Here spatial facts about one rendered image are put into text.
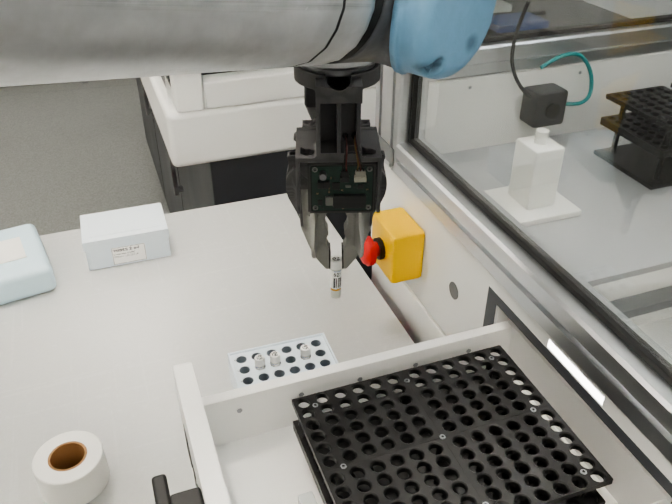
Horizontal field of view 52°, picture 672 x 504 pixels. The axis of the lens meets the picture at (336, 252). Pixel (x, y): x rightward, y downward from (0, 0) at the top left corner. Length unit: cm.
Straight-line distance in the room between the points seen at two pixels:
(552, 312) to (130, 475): 47
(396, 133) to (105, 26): 69
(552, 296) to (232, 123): 77
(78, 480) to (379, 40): 55
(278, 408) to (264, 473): 6
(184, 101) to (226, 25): 97
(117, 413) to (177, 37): 65
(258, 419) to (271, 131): 72
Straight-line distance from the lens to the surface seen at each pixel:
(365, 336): 93
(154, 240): 110
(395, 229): 87
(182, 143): 127
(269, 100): 128
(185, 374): 65
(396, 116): 90
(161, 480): 59
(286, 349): 87
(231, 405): 68
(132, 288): 106
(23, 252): 111
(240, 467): 69
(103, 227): 112
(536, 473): 62
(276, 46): 31
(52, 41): 24
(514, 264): 70
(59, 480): 77
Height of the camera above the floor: 137
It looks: 34 degrees down
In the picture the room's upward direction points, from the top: straight up
